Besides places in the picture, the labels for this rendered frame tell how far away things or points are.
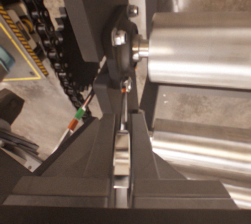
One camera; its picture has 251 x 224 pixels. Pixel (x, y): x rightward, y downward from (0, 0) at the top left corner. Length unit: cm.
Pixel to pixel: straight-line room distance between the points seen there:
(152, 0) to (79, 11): 63
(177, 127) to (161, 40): 29
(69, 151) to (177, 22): 22
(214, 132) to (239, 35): 29
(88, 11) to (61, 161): 17
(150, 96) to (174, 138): 56
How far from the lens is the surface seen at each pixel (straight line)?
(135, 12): 34
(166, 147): 49
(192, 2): 120
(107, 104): 33
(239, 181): 81
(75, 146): 23
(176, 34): 27
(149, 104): 97
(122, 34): 26
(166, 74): 28
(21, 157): 32
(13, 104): 41
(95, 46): 25
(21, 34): 134
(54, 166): 20
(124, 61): 29
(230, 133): 52
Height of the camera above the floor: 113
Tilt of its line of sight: 40 degrees down
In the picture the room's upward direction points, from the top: 162 degrees counter-clockwise
